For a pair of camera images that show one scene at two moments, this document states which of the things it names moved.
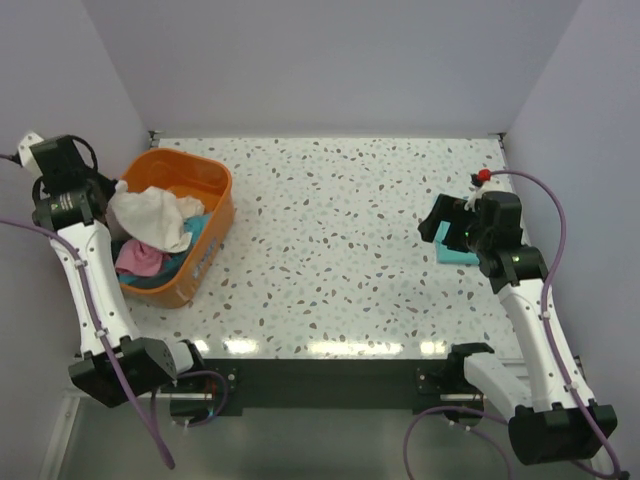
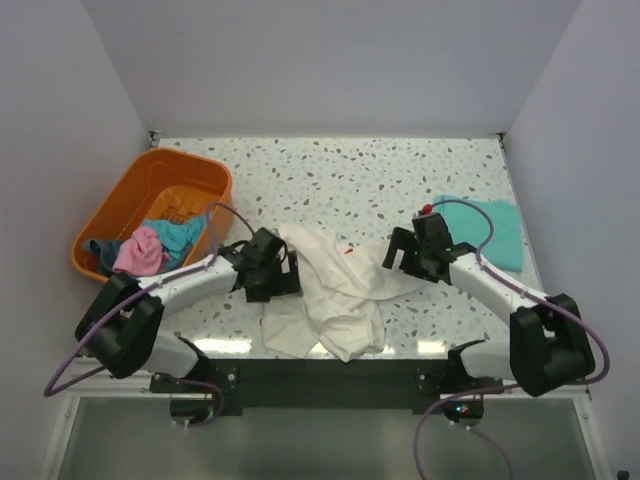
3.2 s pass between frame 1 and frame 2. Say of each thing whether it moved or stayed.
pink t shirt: stayed
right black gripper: moved
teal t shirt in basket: stayed
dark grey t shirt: moved
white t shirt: moved
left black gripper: moved
